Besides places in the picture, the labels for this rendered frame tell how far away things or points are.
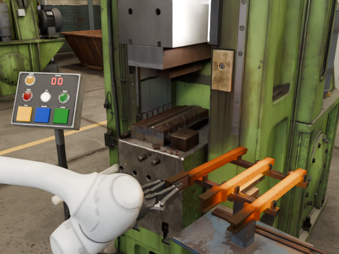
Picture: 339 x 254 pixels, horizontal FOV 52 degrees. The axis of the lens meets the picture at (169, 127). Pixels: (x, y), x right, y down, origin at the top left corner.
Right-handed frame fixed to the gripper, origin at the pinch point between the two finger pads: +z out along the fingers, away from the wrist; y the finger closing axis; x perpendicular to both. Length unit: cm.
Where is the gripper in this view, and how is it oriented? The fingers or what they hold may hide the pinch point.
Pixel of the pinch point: (177, 182)
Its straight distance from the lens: 107.9
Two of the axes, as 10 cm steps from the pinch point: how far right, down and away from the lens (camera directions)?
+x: -0.1, -9.4, -3.5
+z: 6.8, -2.6, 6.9
